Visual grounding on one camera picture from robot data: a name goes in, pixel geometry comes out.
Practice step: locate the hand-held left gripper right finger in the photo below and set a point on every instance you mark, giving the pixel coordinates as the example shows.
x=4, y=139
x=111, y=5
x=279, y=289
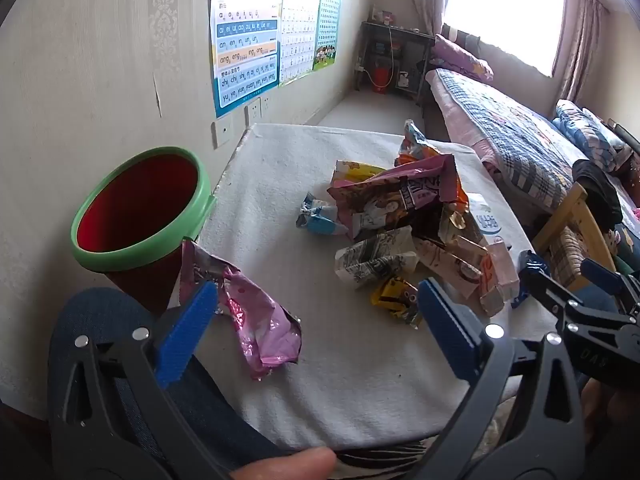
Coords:
x=450, y=330

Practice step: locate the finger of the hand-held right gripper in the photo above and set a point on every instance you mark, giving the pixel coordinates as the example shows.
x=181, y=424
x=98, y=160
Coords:
x=547, y=292
x=602, y=275

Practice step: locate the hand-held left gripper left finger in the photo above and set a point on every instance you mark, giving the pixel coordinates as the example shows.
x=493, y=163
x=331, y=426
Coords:
x=184, y=336

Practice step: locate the dark blue foil wrapper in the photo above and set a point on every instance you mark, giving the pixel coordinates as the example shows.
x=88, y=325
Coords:
x=531, y=262

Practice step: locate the pale pink small box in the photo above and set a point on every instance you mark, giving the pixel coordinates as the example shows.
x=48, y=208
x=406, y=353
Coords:
x=500, y=275

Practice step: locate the yellow black small wrapper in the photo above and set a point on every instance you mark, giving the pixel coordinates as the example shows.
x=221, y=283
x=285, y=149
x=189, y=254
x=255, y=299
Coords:
x=395, y=297

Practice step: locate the beige brown wrapper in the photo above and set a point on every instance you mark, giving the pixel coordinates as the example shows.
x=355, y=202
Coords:
x=447, y=265

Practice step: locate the pink foil wrapper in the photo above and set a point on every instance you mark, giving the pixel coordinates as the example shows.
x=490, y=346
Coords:
x=260, y=320

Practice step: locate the white milk carton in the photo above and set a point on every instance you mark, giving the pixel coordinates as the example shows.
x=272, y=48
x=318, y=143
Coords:
x=487, y=220

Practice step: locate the white green patterned wrapper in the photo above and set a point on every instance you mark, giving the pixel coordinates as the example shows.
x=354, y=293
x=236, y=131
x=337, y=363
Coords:
x=372, y=257

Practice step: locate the red bin with green rim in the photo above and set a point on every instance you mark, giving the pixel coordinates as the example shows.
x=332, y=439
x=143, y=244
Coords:
x=140, y=205

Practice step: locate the large pink snack bag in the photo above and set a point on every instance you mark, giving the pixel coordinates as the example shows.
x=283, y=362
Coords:
x=395, y=195

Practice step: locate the blue white small wrapper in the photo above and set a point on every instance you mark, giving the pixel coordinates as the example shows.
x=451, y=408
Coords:
x=320, y=215

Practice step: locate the yellow cardboard box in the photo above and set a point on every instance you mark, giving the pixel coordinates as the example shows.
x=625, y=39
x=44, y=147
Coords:
x=352, y=171

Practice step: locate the orange blue snack wrapper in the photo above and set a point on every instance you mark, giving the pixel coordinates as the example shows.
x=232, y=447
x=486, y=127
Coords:
x=417, y=142

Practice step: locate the person's right hand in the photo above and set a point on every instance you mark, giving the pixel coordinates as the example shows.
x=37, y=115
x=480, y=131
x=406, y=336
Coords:
x=607, y=410

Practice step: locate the person's left hand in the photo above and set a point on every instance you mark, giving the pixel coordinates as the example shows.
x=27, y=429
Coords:
x=285, y=465

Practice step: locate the wooden chair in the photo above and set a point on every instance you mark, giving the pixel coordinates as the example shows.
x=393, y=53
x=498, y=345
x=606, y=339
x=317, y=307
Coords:
x=565, y=240

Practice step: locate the person's blue jeans leg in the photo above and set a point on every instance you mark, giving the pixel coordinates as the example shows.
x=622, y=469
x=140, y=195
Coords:
x=220, y=410

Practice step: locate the black clothing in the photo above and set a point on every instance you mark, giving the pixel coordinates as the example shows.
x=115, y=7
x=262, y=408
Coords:
x=597, y=190

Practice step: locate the blue floral blanket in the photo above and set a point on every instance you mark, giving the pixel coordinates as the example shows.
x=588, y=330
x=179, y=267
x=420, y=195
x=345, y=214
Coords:
x=585, y=127

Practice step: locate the bed with plaid quilt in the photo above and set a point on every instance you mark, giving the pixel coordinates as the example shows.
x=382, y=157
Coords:
x=505, y=125

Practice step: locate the white table cloth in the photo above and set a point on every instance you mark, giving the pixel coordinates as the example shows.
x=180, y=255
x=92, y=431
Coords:
x=280, y=170

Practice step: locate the purple pillow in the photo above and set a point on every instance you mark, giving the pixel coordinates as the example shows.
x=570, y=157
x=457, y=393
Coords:
x=460, y=57

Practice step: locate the red bucket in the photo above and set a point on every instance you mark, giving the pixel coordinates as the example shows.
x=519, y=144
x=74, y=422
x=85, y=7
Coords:
x=381, y=77

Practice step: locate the black shelf unit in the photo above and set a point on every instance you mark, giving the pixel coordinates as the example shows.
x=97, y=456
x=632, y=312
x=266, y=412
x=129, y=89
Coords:
x=410, y=60

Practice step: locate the bright window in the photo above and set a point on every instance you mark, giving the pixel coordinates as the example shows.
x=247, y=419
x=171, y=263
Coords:
x=505, y=15

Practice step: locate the white wall socket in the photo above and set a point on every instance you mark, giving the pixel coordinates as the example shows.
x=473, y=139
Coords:
x=266, y=105
x=253, y=112

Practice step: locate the blue-bordered wall poster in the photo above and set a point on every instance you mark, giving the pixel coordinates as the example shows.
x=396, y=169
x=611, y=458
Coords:
x=245, y=40

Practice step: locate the white grid wall poster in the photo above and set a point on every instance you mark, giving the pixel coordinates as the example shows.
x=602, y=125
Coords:
x=299, y=35

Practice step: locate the green-bordered wall poster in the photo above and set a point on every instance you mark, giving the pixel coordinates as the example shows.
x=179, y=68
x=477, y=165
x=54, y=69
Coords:
x=327, y=25

